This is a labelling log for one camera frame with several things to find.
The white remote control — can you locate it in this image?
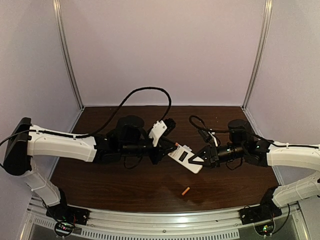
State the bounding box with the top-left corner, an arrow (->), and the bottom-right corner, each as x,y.
168,144 -> 203,174

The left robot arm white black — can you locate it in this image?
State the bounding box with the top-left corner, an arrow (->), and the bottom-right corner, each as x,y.
2,115 -> 178,208

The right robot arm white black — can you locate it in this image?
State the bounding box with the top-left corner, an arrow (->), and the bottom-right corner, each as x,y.
188,119 -> 320,208

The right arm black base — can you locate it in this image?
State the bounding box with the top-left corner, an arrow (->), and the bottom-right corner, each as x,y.
238,187 -> 282,237

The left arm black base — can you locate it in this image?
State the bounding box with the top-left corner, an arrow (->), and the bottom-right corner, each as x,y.
42,188 -> 90,239

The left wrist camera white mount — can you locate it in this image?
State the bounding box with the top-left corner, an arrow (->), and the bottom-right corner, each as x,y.
148,118 -> 176,147

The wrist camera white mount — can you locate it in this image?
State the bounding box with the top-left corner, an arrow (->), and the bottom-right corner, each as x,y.
198,130 -> 218,147
148,118 -> 176,147

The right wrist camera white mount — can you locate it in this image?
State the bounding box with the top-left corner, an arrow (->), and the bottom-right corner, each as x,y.
198,130 -> 218,147

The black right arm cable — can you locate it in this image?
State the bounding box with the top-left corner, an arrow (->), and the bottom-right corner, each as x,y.
188,114 -> 320,151

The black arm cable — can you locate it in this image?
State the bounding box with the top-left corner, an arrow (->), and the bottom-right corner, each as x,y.
0,86 -> 173,171
188,114 -> 320,151

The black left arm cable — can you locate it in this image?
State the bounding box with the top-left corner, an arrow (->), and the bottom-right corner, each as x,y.
0,86 -> 173,171

